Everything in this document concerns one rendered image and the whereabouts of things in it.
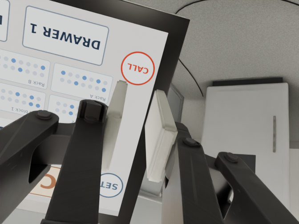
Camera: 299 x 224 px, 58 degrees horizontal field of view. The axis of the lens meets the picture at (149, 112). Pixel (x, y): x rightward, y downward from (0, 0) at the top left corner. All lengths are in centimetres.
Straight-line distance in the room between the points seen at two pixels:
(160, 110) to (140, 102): 19
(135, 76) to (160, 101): 17
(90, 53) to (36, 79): 7
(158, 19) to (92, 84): 11
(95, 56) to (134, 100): 7
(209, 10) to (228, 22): 15
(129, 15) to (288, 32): 163
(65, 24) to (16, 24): 5
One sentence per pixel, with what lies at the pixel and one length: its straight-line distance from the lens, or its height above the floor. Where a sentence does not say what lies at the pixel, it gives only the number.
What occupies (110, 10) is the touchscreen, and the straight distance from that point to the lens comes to 32.
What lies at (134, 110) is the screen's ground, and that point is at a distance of 34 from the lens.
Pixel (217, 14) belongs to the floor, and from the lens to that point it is 174.
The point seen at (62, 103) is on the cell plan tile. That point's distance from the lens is 35.
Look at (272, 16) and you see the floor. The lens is 178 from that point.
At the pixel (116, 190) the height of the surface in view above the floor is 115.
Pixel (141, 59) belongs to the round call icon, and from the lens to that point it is 33.
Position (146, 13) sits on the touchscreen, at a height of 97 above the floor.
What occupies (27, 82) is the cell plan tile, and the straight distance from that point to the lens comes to 36.
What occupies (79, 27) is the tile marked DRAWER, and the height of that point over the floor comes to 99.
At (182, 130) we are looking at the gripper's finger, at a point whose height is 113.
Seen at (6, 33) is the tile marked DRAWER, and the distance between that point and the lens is 36.
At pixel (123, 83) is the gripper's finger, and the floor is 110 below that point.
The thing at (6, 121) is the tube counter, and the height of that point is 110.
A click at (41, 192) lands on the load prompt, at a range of 42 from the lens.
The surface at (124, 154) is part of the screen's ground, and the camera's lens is 37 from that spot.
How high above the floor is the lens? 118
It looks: 21 degrees down
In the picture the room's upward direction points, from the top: 169 degrees counter-clockwise
